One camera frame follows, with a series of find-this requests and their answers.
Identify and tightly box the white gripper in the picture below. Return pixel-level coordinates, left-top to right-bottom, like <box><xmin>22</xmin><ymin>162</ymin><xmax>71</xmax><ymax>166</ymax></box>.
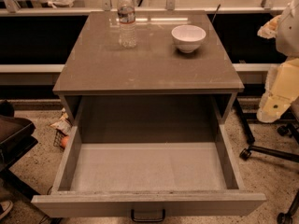
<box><xmin>257</xmin><ymin>58</ymin><xmax>299</xmax><ymax>123</ymax></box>

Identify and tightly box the clear plastic water bottle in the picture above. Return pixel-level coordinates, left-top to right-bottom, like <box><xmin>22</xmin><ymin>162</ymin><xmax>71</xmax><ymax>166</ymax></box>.
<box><xmin>117</xmin><ymin>0</ymin><xmax>136</xmax><ymax>49</ymax></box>

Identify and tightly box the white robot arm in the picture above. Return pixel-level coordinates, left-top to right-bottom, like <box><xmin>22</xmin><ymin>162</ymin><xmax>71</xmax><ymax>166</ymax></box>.
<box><xmin>257</xmin><ymin>0</ymin><xmax>299</xmax><ymax>123</ymax></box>

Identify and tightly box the grey cabinet with glass top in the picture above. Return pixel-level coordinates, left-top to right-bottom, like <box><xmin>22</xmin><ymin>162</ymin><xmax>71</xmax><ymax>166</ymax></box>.
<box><xmin>54</xmin><ymin>11</ymin><xmax>243</xmax><ymax>144</ymax></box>

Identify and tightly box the open grey top drawer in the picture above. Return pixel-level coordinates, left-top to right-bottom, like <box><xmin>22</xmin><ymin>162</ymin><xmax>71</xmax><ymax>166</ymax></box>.
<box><xmin>32</xmin><ymin>125</ymin><xmax>265</xmax><ymax>217</ymax></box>

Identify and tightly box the white ceramic bowl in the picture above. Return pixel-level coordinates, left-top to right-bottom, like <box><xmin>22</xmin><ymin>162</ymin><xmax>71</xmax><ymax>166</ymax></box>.
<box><xmin>171</xmin><ymin>25</ymin><xmax>206</xmax><ymax>53</ymax></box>

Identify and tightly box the black office chair base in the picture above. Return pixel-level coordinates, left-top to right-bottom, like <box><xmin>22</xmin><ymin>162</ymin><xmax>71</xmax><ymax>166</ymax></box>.
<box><xmin>234</xmin><ymin>99</ymin><xmax>299</xmax><ymax>224</ymax></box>

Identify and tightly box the black chair at left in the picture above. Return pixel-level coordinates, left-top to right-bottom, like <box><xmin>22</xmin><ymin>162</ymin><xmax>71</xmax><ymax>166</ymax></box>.
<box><xmin>0</xmin><ymin>100</ymin><xmax>38</xmax><ymax>201</ymax></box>

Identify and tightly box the shoe at bottom left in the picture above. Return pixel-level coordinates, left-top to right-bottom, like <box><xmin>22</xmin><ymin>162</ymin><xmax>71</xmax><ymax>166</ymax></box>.
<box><xmin>0</xmin><ymin>200</ymin><xmax>13</xmax><ymax>220</ymax></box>

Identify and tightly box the black drawer handle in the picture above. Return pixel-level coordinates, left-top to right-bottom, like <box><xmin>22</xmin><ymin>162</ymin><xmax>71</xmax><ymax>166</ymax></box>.
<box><xmin>130</xmin><ymin>209</ymin><xmax>166</xmax><ymax>223</ymax></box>

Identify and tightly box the wire basket with snacks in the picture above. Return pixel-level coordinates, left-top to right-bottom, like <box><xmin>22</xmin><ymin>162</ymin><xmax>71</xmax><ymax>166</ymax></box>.
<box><xmin>50</xmin><ymin>108</ymin><xmax>72</xmax><ymax>148</ymax></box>

